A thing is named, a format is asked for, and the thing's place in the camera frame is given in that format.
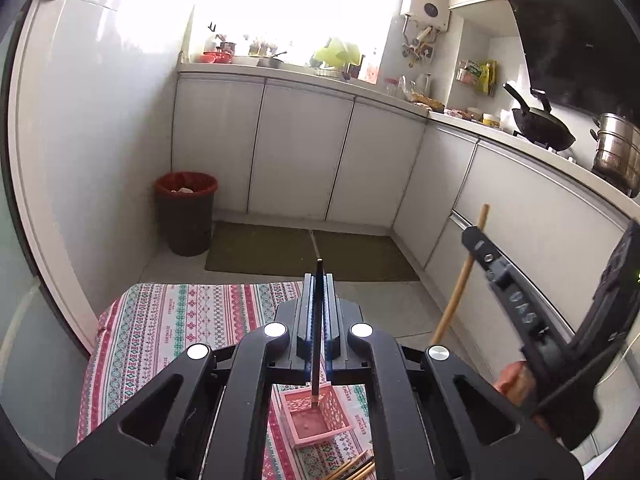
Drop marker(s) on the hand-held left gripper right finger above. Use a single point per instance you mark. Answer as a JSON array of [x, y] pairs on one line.
[[327, 310]]

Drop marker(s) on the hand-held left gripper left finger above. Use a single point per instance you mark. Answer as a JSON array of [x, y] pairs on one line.
[[311, 310]]

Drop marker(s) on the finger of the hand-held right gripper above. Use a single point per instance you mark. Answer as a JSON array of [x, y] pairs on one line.
[[510, 295]]

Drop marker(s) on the black chopstick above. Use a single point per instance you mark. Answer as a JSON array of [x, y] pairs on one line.
[[318, 340]]

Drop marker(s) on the light wooden chopstick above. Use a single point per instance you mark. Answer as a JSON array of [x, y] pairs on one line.
[[465, 270]]

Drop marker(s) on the pink plastic basket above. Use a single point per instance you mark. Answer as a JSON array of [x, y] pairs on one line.
[[310, 421]]

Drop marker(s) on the bunch of wooden chopsticks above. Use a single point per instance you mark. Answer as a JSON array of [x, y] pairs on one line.
[[356, 467]]

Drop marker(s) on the person's right hand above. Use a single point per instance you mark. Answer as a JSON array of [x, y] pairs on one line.
[[515, 384]]

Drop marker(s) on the olive floor mat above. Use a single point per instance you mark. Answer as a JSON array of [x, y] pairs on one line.
[[260, 247], [365, 257]]

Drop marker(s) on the white kitchen cabinet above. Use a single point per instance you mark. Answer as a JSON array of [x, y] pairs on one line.
[[530, 215], [300, 150]]

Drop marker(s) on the patterned tablecloth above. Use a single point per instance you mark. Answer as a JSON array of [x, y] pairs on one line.
[[165, 325]]

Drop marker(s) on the dark trash bin red bag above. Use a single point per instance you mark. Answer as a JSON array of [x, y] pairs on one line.
[[186, 220]]

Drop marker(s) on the black wok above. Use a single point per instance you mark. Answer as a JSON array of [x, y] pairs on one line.
[[545, 127]]

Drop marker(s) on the yellow lidded container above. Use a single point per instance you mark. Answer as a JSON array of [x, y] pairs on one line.
[[491, 120]]

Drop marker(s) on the steel stock pot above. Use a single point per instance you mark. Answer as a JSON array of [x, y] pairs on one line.
[[617, 150]]

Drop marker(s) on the hanging seasoning packets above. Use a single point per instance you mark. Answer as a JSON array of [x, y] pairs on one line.
[[477, 76]]

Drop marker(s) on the clear bottles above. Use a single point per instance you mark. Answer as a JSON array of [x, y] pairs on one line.
[[407, 86]]

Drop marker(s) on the small saucepan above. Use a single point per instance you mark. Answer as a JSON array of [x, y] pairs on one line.
[[270, 61]]

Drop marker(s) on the green plastic bag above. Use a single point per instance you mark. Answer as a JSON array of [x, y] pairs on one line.
[[337, 52]]

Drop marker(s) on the black range hood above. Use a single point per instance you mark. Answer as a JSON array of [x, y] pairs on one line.
[[575, 45]]

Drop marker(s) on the red bowls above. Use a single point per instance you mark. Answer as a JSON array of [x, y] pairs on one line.
[[216, 57]]

